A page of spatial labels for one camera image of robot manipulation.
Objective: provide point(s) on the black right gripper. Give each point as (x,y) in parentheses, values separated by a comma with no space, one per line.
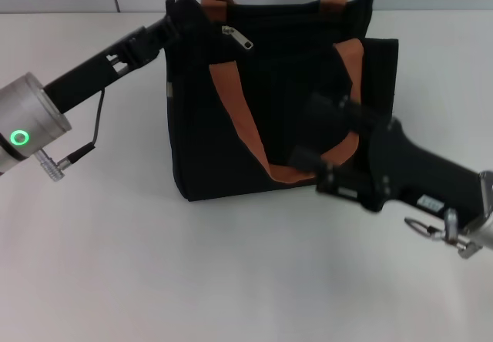
(416,168)

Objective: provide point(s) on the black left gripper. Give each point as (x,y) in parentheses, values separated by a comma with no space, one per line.
(96,66)

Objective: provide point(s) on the silver zipper pull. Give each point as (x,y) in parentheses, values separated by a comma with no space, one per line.
(243,41)

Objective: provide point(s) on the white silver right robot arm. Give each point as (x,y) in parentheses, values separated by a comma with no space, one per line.
(483,226)

